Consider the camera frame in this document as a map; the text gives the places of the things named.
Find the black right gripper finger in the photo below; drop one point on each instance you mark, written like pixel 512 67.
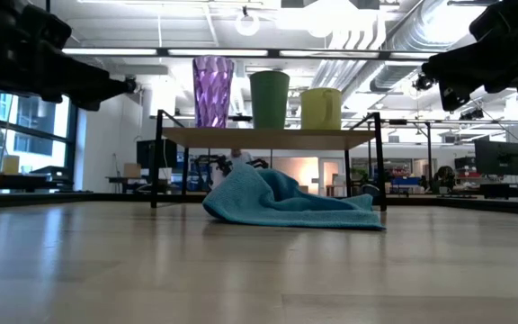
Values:
pixel 454 63
pixel 459 90

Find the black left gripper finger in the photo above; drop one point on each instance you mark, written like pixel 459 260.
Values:
pixel 92 80
pixel 83 99

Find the purple faceted plastic tumbler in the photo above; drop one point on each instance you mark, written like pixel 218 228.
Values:
pixel 213 90

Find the green plastic cup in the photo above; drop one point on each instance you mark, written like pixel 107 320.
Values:
pixel 269 99

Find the small wooden shelf table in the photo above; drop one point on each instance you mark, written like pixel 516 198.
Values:
pixel 263 138

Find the black ceiling spotlight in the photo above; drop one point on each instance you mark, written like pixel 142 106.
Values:
pixel 472 114
pixel 420 84

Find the large window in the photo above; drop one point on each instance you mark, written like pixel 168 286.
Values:
pixel 38 130

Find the black computer monitor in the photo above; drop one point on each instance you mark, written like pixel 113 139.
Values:
pixel 146 153
pixel 497 157

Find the brown cardboard box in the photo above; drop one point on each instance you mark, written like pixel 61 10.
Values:
pixel 131 171

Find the pale yellow box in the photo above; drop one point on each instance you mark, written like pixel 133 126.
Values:
pixel 11 165

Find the dark background desk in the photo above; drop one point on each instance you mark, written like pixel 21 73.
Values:
pixel 16 182

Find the round white ceiling lamp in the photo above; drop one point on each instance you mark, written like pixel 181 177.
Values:
pixel 247 30

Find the person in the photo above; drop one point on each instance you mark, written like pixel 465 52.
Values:
pixel 238 157

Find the blue microfibre cloth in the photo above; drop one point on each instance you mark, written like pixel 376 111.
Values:
pixel 277 207

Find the silver ventilation duct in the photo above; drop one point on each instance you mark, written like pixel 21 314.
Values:
pixel 403 40

